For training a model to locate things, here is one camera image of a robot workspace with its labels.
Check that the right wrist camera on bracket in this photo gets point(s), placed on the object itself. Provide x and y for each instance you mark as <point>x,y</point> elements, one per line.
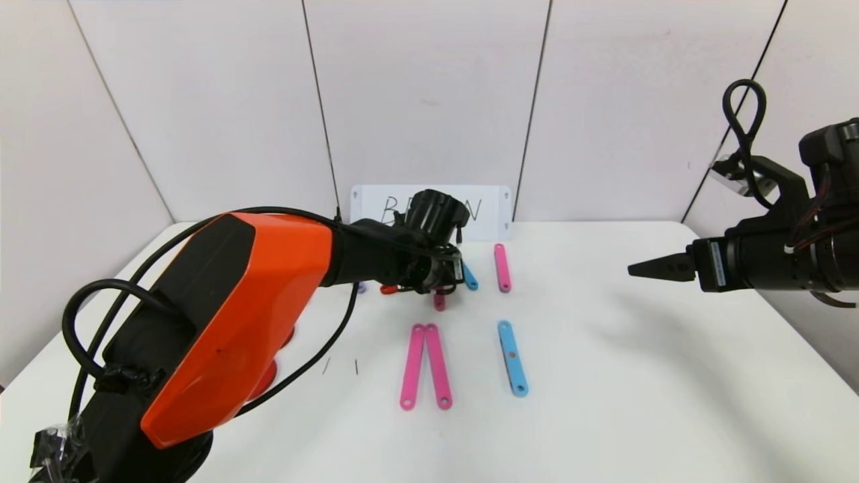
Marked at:
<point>785,189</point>

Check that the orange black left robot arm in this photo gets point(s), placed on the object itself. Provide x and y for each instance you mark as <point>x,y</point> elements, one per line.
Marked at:
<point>255,302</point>

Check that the white BRAIN word card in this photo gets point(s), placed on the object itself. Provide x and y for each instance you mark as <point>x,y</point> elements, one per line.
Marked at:
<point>496,215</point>

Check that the small red arc piece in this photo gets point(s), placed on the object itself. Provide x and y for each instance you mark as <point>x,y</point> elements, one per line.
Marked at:
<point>388,290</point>

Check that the long blue bar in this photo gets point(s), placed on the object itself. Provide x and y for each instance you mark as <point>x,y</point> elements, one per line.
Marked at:
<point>513,357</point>

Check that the short blue bar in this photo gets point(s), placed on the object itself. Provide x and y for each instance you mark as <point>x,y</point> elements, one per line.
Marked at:
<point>471,278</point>

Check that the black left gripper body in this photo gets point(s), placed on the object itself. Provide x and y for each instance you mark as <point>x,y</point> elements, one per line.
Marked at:
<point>455,272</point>

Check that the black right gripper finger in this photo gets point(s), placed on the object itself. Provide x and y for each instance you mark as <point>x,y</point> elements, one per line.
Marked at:
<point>679,259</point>
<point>671,273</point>

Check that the crumpled black plastic wrap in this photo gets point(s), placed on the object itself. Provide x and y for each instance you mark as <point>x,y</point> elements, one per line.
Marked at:
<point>57,449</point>

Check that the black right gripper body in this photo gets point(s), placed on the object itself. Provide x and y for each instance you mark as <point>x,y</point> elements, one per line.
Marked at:
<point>713,264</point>

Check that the large red arc piece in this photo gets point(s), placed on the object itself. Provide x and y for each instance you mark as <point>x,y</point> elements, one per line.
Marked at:
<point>268,376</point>

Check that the long pink bar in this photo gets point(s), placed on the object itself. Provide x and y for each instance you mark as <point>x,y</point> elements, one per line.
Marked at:
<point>439,302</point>
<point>412,367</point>
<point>438,365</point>

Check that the short pink bar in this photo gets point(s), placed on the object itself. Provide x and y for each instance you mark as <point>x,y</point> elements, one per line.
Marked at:
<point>502,268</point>

